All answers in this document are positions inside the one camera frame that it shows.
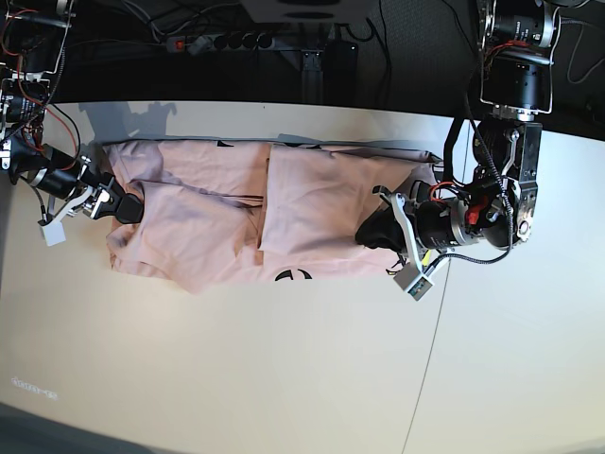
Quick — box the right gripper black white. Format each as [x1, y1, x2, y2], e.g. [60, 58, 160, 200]
[27, 153, 144, 225]

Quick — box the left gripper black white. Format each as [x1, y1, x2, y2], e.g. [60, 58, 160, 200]
[354, 179, 487, 274]

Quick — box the pink T-shirt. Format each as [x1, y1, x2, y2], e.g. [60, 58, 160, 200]
[105, 140, 435, 293]

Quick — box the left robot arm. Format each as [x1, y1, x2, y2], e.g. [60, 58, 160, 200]
[355, 1, 563, 273]

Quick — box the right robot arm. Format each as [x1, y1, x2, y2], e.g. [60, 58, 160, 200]
[1, 1, 144, 227]

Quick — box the black aluminium table leg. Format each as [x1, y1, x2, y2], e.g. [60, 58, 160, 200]
[301, 50, 324, 105]

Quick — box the white power strip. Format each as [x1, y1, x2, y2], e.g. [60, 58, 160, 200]
[164, 31, 277, 56]

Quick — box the grey box with oval hole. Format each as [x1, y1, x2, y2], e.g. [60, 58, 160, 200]
[240, 0, 378, 24]

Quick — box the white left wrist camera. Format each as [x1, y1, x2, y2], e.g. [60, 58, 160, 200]
[394, 266, 434, 301]

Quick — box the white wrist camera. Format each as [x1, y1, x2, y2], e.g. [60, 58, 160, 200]
[394, 266, 434, 301]
[41, 222, 66, 247]

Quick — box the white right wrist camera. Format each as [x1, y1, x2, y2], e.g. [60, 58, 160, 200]
[41, 222, 66, 247]

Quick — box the grey looped cable on floor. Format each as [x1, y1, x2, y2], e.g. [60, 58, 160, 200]
[562, 18, 605, 87]

